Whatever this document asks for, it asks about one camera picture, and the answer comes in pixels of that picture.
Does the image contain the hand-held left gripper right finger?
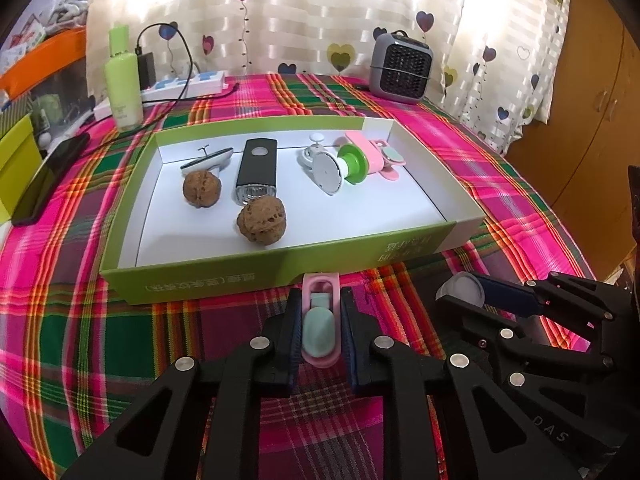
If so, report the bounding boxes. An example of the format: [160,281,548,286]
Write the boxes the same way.
[340,285,581,480]

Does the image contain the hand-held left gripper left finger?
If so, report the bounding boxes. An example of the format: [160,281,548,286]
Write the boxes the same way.
[62,285,306,480]

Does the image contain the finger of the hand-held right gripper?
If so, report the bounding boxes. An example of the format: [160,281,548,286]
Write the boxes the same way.
[435,294,617,375]
[477,271,631,323]

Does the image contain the green white cardboard box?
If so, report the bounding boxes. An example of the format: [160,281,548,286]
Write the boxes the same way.
[99,115,486,306]

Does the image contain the brown walnut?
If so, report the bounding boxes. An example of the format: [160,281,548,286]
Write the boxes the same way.
[236,196,287,247]
[181,170,222,208]

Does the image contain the green white suction cup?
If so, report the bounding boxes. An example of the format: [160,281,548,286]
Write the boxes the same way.
[312,144,371,196]

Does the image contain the black bike light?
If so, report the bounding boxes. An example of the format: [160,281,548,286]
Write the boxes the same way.
[234,137,277,206]

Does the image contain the small white knob gadget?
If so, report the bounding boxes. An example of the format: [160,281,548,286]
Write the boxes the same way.
[299,132,326,167]

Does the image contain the pink block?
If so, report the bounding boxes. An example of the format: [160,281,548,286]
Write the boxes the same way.
[345,131,383,173]

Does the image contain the grey white dome toy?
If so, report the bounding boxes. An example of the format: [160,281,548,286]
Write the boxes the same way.
[180,146,235,175]

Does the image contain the wooden cabinet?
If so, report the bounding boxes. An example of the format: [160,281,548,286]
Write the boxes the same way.
[505,0,640,281]

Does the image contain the grey mini heater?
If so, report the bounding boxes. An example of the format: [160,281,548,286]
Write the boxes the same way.
[369,31,435,106]

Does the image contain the white blue power strip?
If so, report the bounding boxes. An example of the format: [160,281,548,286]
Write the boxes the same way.
[92,71,226,121]

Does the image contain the black smartphone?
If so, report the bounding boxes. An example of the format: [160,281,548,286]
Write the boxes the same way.
[11,132,92,227]

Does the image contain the black charger adapter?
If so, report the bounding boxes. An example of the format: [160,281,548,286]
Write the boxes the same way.
[136,52,157,88]

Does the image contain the light green bottle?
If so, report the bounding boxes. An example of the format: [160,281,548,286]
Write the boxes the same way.
[104,25,146,128]

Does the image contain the lime green box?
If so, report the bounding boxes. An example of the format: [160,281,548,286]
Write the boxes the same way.
[0,114,45,221]

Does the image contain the heart print curtain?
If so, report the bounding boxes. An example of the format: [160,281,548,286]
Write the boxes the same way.
[85,0,573,153]

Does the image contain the clear plastic container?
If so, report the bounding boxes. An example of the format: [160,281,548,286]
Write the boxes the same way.
[30,60,96,126]

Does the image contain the striped gift box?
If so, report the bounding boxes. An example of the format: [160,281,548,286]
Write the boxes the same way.
[0,97,33,131]

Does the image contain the orange lidded storage bin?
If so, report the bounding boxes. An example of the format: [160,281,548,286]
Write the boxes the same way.
[0,27,88,98]

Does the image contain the pile of printed cards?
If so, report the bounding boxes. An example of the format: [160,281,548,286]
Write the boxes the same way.
[0,10,46,61]

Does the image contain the black charger cable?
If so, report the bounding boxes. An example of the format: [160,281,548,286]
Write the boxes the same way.
[92,22,238,161]

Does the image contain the pile of white cables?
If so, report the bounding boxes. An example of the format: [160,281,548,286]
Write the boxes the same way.
[45,0,93,31]

